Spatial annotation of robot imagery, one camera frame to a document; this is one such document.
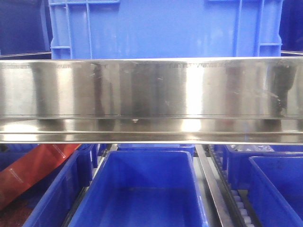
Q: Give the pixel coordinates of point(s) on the blue bin rear centre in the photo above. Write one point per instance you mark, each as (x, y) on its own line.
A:
(150, 146)

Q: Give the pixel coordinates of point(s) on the blue bin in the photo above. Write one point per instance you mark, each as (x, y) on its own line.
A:
(150, 146)
(237, 166)

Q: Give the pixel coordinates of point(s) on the blue bin centre lower shelf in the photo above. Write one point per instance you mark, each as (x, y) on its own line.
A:
(143, 189)

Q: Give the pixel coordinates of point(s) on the blue bin shelf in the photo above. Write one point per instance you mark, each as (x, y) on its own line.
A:
(48, 202)
(143, 189)
(276, 190)

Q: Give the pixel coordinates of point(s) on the blue bin rear right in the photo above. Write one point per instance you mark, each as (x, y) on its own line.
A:
(237, 166)

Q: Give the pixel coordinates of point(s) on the large blue crate upper shelf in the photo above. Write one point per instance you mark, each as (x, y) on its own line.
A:
(128, 29)

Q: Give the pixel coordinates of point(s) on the blue bin left lower shelf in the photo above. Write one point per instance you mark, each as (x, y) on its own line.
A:
(48, 202)

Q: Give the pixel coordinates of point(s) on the blue bin right lower shelf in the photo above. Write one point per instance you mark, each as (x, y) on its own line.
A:
(276, 190)

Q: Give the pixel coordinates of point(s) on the clear plastic bag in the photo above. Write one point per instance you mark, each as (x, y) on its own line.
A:
(252, 148)

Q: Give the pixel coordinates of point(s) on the red foil package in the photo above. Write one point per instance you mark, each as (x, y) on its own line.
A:
(31, 168)

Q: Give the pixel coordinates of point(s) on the metal roller track divider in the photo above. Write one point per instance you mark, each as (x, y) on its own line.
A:
(224, 207)

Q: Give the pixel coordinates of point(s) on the dark blue crate upper left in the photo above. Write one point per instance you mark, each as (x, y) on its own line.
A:
(25, 27)

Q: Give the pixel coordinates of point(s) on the stainless steel shelf rail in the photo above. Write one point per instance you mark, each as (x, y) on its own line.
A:
(246, 100)

